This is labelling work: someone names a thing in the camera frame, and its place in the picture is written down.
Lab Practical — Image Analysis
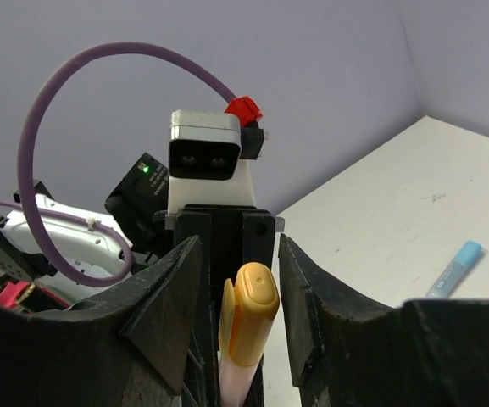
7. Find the blue highlighter pen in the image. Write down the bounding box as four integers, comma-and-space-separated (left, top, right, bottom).
425, 259, 473, 299

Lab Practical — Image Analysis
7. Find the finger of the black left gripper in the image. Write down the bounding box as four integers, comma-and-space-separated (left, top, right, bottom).
247, 357, 264, 407

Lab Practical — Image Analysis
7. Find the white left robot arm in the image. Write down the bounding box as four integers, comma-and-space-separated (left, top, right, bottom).
0, 160, 275, 406

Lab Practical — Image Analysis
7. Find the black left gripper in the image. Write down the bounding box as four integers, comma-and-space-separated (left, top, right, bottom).
154, 204, 285, 407

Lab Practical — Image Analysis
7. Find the yellow highlighter pen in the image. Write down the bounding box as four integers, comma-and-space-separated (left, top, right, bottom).
219, 354, 258, 407

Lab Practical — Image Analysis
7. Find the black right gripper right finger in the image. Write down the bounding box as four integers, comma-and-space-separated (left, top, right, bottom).
278, 235, 402, 406

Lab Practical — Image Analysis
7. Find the yellow pen cap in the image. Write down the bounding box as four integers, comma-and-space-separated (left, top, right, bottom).
218, 262, 280, 367

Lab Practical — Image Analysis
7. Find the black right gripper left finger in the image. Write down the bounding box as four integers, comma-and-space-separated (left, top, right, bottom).
74, 237, 202, 406

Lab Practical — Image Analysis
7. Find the blue pen cap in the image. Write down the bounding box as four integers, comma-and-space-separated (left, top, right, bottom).
454, 241, 483, 267

